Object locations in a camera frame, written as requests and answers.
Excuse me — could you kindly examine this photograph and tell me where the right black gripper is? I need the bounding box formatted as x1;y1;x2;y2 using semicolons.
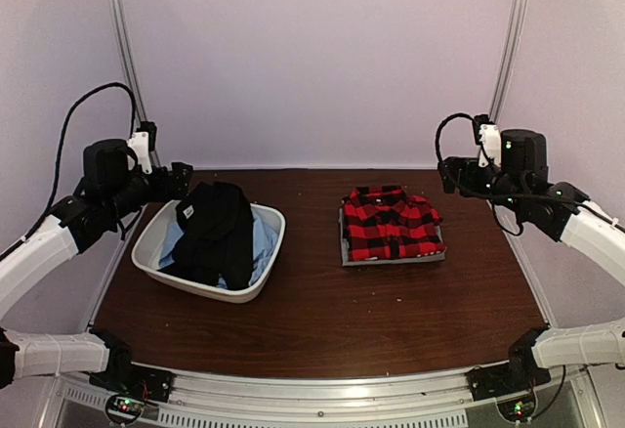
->
438;156;526;214

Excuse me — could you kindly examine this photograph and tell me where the right circuit board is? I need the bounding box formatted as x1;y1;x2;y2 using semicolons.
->
497;398;537;423

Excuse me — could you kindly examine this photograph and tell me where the light blue shirt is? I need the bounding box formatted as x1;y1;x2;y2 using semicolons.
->
158;210;278;286

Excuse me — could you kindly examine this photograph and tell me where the aluminium frame post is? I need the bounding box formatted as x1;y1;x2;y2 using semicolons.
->
101;0;162;168
489;0;529;123

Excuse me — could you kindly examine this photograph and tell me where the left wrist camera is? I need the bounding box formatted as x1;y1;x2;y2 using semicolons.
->
127;121;157;175

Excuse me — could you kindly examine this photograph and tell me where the front aluminium rail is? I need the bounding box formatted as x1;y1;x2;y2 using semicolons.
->
48;362;606;428

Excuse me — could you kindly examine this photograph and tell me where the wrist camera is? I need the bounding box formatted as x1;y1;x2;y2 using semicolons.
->
127;121;157;175
474;114;501;168

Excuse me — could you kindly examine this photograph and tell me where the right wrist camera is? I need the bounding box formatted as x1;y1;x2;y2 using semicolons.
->
474;114;501;168

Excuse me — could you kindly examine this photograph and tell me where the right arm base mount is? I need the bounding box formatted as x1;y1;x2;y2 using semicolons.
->
466;327;551;401

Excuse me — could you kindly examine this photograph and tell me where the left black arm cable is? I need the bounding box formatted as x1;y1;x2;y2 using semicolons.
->
28;82;139;243

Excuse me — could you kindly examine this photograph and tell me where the left aluminium frame post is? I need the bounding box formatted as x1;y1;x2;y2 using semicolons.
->
101;0;162;168

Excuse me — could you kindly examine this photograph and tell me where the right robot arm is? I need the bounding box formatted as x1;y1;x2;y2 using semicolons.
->
437;123;624;391

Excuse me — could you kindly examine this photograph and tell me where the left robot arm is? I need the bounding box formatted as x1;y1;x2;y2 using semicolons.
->
1;132;193;393

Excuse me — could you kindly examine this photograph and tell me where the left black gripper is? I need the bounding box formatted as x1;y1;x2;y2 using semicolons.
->
104;161;192;221

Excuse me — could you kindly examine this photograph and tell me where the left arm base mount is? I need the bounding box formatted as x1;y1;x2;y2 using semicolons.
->
87;328;174;403

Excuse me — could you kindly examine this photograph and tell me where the circuit board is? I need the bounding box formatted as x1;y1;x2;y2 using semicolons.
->
104;395;146;424
497;398;537;423

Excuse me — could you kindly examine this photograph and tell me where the black long sleeve shirt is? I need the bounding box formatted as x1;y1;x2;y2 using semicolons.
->
160;182;253;290

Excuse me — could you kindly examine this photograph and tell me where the left circuit board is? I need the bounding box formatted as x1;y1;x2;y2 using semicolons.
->
104;395;146;424

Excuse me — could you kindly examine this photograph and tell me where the white plastic basin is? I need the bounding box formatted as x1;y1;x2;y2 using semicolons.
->
131;200;286;304

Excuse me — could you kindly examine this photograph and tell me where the right aluminium frame post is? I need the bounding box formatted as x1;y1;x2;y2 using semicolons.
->
489;0;529;123

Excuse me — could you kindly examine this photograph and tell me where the red black plaid shirt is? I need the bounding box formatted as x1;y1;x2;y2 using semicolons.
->
341;186;446;262

